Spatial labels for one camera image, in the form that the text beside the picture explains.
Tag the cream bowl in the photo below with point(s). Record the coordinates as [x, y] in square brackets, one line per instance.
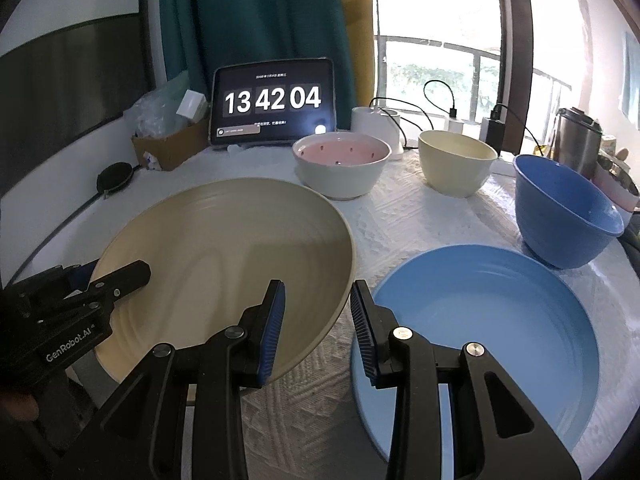
[450, 170]

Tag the plain pink bowl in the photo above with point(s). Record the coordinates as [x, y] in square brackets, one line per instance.
[612, 192]

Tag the teal curtain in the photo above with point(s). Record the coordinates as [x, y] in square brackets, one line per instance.
[250, 20]

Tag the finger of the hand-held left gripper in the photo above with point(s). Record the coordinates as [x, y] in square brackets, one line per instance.
[125, 280]
[81, 275]

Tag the cardboard box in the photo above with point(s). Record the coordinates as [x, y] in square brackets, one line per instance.
[175, 150]

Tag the pink speckled white bowl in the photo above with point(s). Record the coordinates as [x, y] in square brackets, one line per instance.
[340, 175]

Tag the black round pouch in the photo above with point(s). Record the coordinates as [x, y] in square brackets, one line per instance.
[116, 178]

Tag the dark window frame post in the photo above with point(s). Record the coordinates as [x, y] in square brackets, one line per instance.
[512, 60]

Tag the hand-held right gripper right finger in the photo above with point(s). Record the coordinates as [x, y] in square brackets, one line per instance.
[362, 330]

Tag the black tablet with clock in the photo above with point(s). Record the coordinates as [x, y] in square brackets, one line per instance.
[272, 100]

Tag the large blue plate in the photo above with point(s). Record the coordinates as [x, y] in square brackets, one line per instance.
[475, 320]

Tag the white wall charger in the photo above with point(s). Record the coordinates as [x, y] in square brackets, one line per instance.
[456, 127]

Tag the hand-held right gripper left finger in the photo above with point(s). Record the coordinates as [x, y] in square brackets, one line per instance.
[272, 330]

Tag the stainless steel tumbler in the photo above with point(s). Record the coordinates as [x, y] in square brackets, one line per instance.
[577, 150]

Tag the yellow curtain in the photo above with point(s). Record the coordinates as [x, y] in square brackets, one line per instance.
[362, 60]

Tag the large beige plate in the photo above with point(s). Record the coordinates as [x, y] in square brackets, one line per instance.
[210, 260]

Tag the white textured tablecloth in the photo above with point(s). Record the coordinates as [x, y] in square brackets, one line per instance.
[400, 220]

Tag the white desk lamp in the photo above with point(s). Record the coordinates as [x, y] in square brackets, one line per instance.
[370, 125]

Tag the person's left hand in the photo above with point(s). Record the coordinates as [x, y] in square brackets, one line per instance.
[17, 406]

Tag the small white box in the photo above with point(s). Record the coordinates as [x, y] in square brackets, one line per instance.
[192, 105]

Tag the clear plastic bags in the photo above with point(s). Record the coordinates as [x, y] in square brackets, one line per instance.
[150, 110]

